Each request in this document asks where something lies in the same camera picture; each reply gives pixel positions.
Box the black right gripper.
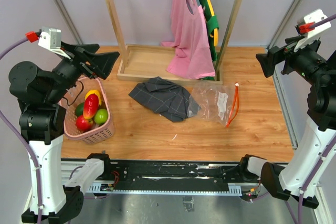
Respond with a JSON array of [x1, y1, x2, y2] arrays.
[[256, 31, 334, 86]]

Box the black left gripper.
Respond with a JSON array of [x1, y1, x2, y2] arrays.
[[46, 40, 120, 102]]

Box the yellow fake lemon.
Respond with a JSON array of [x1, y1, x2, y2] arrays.
[[85, 89, 102, 105]]

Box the red yellow fake mango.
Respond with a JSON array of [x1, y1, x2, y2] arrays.
[[82, 93, 99, 120]]

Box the dark green fake lime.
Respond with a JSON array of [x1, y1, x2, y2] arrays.
[[75, 102, 85, 117]]

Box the green fake apple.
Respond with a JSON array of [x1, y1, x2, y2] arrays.
[[93, 109, 109, 125]]

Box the red fake apple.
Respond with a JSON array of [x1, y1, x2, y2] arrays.
[[75, 115, 94, 131]]

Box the clear zip top bag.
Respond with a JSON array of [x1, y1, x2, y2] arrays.
[[187, 81, 239, 127]]

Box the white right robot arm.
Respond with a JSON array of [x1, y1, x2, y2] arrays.
[[238, 35, 335, 209]]

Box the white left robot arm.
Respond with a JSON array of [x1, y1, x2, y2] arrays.
[[8, 43, 119, 223]]

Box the pink plastic basket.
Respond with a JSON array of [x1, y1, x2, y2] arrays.
[[59, 77, 114, 144]]

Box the wooden clothes rack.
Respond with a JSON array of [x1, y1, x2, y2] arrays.
[[105, 0, 242, 86]]

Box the green t-shirt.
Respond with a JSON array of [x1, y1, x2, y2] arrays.
[[193, 0, 220, 81]]

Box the pink t-shirt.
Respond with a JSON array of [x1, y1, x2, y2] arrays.
[[161, 0, 215, 79]]

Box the dark grey checked cloth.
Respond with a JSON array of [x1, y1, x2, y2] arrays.
[[129, 77, 195, 122]]

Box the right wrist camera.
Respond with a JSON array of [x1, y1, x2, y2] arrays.
[[293, 9, 331, 52]]

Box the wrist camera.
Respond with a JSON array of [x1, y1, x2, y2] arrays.
[[293, 9, 331, 52], [25, 27, 71, 59]]

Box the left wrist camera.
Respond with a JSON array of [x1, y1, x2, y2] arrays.
[[25, 27, 71, 59]]

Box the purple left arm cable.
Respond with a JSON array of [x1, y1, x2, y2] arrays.
[[0, 36, 44, 224]]

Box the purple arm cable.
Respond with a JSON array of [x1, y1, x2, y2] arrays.
[[0, 36, 44, 224], [251, 14, 336, 224]]

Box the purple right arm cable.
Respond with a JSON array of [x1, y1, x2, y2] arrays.
[[251, 14, 336, 224]]

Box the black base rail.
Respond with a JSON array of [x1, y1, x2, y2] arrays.
[[97, 159, 259, 192]]

